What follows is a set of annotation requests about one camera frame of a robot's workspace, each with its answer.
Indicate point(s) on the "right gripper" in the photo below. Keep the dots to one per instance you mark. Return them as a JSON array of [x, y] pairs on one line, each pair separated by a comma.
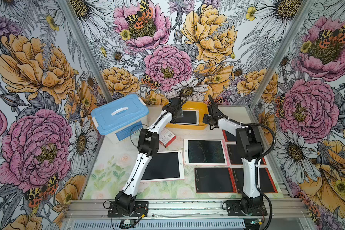
[[204, 119]]

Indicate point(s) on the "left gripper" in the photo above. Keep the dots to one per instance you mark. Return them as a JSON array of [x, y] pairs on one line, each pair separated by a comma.
[[178, 113]]

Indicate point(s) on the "yellow storage tray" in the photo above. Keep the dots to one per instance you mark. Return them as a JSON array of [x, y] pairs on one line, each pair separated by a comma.
[[201, 107]]

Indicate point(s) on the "red writing tablet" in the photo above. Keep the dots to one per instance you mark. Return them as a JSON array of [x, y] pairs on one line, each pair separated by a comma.
[[267, 184], [228, 136], [234, 157], [214, 180]]

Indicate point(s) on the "pink white writing tablet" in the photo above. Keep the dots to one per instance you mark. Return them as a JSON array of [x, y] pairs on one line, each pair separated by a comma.
[[204, 152]]

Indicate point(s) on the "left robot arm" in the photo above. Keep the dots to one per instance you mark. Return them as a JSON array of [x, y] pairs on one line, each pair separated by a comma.
[[148, 146]]

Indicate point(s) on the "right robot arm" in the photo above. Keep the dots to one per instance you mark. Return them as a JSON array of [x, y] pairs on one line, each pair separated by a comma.
[[249, 147]]

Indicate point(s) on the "blue lidded storage box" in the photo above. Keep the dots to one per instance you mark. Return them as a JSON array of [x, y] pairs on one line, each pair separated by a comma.
[[119, 119]]

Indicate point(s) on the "small red white carton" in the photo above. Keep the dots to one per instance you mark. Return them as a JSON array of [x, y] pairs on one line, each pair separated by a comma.
[[166, 137]]

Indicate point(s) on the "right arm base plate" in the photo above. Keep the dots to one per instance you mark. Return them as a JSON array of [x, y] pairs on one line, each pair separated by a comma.
[[242, 209]]

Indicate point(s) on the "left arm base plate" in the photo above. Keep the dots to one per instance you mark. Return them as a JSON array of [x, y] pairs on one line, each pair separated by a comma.
[[136, 209]]

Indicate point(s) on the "aluminium front rail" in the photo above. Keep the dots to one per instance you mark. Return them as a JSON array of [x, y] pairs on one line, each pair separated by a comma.
[[189, 214]]

